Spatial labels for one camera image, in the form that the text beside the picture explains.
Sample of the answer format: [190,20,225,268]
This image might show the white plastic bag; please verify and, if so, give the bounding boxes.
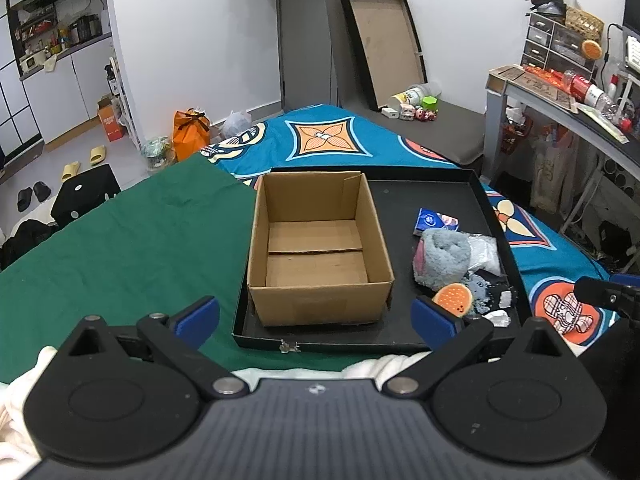
[483,310,511,328]

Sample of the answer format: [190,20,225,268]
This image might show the clear bubble wrap bag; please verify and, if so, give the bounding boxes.
[466,234,502,275]

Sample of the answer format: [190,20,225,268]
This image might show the orange slice plush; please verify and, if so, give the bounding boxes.
[433,283,474,318]

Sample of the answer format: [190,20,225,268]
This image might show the grey fluffy plush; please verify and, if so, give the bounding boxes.
[412,228,471,292]

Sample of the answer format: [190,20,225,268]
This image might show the large black shallow tray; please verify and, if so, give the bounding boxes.
[232,166,530,353]

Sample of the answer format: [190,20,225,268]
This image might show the green cloth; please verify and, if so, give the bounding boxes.
[0,153,381,385]

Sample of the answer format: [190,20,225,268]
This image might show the blue tissue pack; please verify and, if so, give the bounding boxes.
[413,208,460,236]

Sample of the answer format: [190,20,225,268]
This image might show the open brown cardboard box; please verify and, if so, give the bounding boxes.
[246,171,395,327]

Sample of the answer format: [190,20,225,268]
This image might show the black stool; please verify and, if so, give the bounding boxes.
[51,164,120,228]

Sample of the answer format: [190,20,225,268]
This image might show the orange bag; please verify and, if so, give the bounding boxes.
[171,108,210,162]

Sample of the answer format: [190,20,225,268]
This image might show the yellow slipper right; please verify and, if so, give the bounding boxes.
[90,145,106,167]

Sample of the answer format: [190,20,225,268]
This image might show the yellow slipper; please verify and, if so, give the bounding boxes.
[90,145,106,167]
[61,162,80,182]

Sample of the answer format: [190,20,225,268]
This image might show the yellow slipper left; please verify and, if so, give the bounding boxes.
[61,162,80,182]

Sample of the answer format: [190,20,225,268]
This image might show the black slipper pair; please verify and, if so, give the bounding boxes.
[16,181,51,212]

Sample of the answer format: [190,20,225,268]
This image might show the red round toy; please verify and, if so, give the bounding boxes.
[414,107,437,122]

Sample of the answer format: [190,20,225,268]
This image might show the clear plastic bag on floor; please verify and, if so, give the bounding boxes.
[220,110,253,139]

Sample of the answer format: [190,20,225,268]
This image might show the blue patterned blanket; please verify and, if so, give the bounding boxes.
[200,105,617,348]

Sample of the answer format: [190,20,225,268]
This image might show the white small box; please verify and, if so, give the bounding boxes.
[381,106,399,119]

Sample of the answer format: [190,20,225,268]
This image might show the red plastic bottle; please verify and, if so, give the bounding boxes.
[562,70,617,116]

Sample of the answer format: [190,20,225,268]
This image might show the white cloth under gripper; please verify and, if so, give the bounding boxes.
[0,344,432,480]

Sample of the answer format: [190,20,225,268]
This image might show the green lidded jar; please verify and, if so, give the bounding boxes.
[421,96,439,113]

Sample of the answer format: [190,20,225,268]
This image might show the grey desk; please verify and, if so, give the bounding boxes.
[482,65,640,241]

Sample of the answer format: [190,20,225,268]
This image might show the white bottle on bench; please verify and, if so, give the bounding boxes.
[386,82,442,112]

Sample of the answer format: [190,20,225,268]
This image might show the orange carton on floor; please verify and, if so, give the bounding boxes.
[98,96,125,142]

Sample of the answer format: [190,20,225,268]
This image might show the grey drawer organizer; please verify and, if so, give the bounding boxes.
[521,13,594,79]

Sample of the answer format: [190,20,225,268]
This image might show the woven basket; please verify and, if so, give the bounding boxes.
[565,6,604,42]

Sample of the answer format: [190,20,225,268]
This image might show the black lid leaning on wall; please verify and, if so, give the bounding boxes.
[341,0,427,112]

